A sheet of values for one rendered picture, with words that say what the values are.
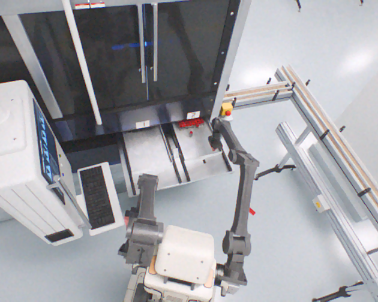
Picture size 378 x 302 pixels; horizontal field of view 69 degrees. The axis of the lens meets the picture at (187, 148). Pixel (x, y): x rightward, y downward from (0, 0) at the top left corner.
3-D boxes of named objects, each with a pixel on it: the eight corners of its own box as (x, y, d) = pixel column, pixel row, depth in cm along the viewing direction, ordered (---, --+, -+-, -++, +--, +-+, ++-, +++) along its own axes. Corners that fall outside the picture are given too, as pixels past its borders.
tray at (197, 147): (170, 122, 196) (170, 119, 193) (204, 115, 202) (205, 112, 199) (184, 162, 179) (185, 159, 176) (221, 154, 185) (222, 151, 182)
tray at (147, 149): (122, 131, 188) (121, 128, 185) (159, 124, 194) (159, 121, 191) (132, 174, 171) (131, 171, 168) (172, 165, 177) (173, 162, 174)
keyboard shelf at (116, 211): (65, 174, 178) (63, 172, 175) (108, 163, 185) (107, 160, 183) (76, 241, 156) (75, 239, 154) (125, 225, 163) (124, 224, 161)
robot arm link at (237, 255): (230, 265, 113) (242, 266, 114) (236, 241, 112) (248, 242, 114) (222, 254, 122) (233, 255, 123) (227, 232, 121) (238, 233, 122)
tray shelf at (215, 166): (115, 134, 188) (114, 132, 187) (210, 116, 205) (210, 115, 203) (128, 198, 164) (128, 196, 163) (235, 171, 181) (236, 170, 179)
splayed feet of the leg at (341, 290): (309, 298, 223) (317, 296, 211) (358, 278, 234) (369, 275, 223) (314, 308, 219) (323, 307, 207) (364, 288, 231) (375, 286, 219)
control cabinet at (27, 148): (40, 172, 174) (-29, 79, 109) (71, 163, 180) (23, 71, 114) (49, 249, 150) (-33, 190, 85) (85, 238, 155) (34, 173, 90)
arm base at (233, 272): (218, 279, 112) (246, 286, 112) (222, 260, 112) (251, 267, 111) (216, 269, 121) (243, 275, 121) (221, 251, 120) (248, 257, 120)
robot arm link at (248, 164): (243, 150, 118) (264, 154, 120) (230, 151, 131) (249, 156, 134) (228, 257, 112) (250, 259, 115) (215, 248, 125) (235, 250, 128)
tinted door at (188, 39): (147, 100, 161) (144, 2, 112) (216, 89, 171) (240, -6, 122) (148, 101, 161) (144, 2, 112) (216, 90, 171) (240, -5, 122)
